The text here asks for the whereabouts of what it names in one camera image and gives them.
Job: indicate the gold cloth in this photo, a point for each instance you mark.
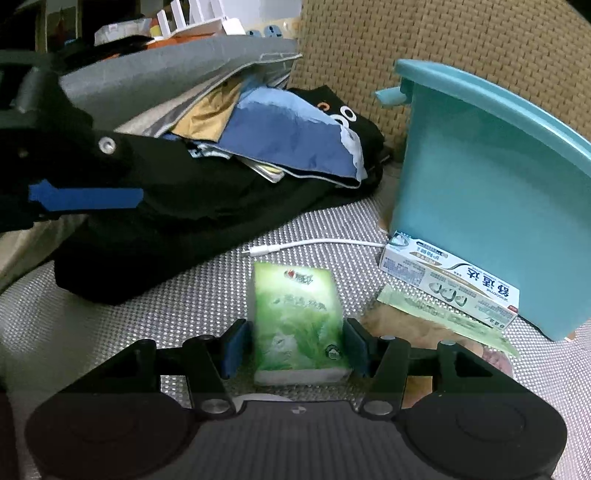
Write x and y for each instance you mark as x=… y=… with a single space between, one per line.
x=203 y=117

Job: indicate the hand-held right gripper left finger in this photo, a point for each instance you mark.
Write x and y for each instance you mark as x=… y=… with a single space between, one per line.
x=233 y=350

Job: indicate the white toothpaste box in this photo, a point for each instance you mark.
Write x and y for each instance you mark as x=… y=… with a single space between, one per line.
x=443 y=277

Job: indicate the black garment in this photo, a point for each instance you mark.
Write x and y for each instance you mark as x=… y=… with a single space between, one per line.
x=184 y=221

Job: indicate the green tissue pack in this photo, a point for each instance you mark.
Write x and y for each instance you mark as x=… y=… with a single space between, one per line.
x=295 y=318

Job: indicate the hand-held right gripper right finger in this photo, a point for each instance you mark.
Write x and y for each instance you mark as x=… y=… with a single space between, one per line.
x=356 y=348

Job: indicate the thin green sachet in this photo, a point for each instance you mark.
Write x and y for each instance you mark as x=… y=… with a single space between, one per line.
x=415 y=307

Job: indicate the patterned tissue box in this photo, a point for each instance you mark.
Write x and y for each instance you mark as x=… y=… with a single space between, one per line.
x=122 y=32

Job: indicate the teal plastic storage box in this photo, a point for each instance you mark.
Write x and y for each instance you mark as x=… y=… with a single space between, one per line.
x=485 y=184

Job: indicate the blue plug adapters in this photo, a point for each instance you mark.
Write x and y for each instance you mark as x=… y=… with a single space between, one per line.
x=270 y=32

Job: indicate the blue garment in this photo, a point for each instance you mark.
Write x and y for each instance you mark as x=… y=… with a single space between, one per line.
x=286 y=138

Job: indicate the white router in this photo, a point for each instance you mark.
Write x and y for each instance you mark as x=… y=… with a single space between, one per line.
x=207 y=25

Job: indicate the white striped garment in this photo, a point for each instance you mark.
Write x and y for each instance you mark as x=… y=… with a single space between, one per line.
x=258 y=168

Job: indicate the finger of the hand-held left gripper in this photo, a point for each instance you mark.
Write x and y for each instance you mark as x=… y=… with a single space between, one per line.
x=83 y=196

